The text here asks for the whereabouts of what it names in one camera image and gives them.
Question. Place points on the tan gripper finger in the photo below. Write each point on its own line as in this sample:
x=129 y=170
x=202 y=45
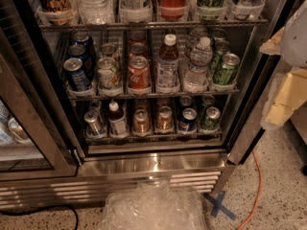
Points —
x=273 y=46
x=288 y=92

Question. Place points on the orange soda can front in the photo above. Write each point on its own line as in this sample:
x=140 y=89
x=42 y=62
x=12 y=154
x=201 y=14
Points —
x=164 y=118

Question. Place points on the orange soda can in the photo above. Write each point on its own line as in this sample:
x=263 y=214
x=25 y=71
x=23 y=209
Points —
x=141 y=122
x=164 y=118

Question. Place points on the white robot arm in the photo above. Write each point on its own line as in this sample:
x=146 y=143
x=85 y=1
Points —
x=294 y=38

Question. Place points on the green can middle front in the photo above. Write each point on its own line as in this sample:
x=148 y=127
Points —
x=226 y=71

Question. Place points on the open fridge door right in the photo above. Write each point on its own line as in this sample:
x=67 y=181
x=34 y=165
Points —
x=260 y=112

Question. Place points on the green can top shelf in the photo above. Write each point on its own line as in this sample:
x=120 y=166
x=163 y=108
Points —
x=210 y=9

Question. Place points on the water bottle middle shelf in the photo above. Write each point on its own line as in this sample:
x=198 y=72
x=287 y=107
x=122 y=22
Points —
x=199 y=59

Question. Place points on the water bottle shelf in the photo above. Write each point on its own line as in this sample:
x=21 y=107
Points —
x=96 y=12
x=199 y=59

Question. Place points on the green can bottom front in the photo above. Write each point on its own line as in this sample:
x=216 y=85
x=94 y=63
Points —
x=210 y=119

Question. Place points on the blue pepsi can bottom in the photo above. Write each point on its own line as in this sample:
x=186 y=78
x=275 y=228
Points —
x=187 y=119

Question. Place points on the tea bottle middle shelf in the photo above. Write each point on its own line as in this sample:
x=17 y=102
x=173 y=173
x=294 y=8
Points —
x=167 y=62

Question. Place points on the tea bottle shelf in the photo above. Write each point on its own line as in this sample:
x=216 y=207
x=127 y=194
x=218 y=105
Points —
x=117 y=119
x=167 y=62

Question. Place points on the red coke can top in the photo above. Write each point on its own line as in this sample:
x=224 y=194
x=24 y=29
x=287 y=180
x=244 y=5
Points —
x=171 y=9

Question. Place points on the red coke can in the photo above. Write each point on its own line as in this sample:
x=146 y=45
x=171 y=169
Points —
x=171 y=9
x=139 y=73
x=138 y=50

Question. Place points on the red coke can front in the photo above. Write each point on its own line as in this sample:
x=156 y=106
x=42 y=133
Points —
x=139 y=73

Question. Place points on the orange soda can left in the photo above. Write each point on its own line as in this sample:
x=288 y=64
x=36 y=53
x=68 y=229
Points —
x=141 y=122

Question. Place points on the white green can middle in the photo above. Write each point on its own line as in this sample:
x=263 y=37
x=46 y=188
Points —
x=108 y=73

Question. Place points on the tea bottle bottom shelf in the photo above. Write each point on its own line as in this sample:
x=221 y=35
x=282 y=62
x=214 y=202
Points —
x=117 y=119

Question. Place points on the stainless steel fridge cabinet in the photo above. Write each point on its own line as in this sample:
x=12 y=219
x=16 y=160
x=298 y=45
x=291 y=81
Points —
x=111 y=164

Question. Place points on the water bottle top shelf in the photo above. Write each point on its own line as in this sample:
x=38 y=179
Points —
x=96 y=12

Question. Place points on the silver can bottom left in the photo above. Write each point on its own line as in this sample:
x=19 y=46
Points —
x=94 y=122

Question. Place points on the blue can middle front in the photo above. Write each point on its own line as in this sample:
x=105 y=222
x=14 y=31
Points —
x=76 y=75

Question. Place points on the tan can top left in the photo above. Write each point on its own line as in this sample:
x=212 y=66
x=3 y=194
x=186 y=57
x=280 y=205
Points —
x=57 y=11

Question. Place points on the glass fridge door left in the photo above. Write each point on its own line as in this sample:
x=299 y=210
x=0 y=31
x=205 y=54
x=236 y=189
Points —
x=46 y=155

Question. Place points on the blue tape cross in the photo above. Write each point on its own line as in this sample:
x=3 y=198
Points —
x=217 y=205

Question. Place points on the clear plastic wrap bundle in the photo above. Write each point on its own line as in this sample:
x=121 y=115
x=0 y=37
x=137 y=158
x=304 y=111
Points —
x=154 y=207

